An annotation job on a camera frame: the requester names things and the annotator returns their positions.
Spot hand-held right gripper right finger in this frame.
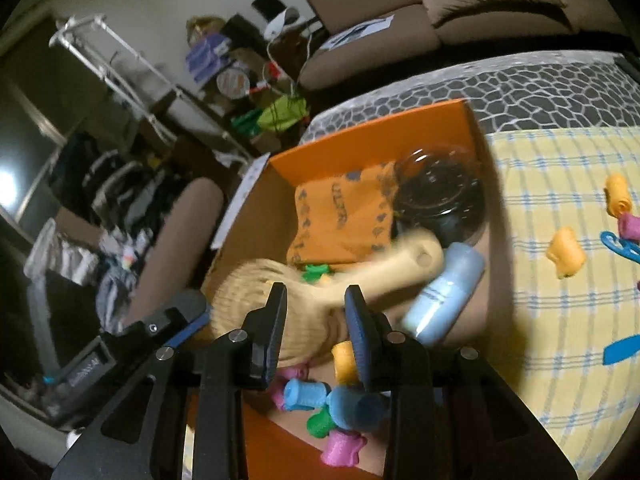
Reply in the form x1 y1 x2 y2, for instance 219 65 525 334
344 284 581 480

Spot pile of clothes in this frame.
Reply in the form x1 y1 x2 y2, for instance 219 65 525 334
22 130 171 331

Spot round tin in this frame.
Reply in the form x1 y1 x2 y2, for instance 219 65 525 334
216 67 251 101

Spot green hair roller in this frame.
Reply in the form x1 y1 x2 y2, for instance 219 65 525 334
306 407 341 438
301 264 331 286

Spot clear plastic jar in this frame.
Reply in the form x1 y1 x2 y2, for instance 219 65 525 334
392 145 487 246

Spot pink hair roller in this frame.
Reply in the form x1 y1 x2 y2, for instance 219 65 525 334
320 432 368 467
272 366 308 407
619 210 640 243

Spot orange hair roller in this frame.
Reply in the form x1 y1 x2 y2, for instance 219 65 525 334
331 341 358 386
604 174 633 218
545 226 587 279

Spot white papers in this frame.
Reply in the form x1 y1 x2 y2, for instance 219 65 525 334
320 16 396 51

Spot brown sofa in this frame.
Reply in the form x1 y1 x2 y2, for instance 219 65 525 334
292 0 640 91

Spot stack of purple boxes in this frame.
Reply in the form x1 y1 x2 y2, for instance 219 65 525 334
185 35 236 83

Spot wooden hairbrush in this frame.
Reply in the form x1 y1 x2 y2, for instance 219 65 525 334
207 227 446 368

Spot blue comb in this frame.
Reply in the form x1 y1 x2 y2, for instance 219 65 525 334
602 332 640 366

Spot orange cardboard box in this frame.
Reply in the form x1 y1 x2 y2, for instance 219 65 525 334
185 99 518 480

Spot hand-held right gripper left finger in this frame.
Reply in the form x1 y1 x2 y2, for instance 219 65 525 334
50 281 289 480

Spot dark green bag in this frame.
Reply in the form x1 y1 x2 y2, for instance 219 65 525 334
231 109 263 136

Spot light blue spray bottle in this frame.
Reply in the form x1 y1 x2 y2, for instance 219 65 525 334
401 242 486 346

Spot black speaker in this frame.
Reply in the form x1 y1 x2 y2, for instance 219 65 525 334
251 0 288 18

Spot blue hair roller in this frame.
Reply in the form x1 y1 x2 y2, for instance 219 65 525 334
326 385 386 433
282 377 331 413

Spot orange printed cloth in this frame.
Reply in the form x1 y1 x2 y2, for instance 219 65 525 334
286 162 401 267

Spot black box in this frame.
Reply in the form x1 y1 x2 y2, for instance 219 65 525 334
227 14 263 46

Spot blue hair clip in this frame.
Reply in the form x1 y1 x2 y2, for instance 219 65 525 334
600 230 640 266

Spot grey patterned blanket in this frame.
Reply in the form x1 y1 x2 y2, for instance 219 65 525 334
300 50 640 141

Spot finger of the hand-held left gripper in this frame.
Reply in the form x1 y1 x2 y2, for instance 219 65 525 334
102 289 211 361

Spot lime green bag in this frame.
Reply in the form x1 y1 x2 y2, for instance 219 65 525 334
256 92 311 131

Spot brown wicker basket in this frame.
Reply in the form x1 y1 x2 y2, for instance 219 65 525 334
186 15 228 41

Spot white and blue carton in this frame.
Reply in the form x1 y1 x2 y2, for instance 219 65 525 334
210 155 271 251

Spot white metal rack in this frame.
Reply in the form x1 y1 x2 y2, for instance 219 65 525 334
49 14 251 161

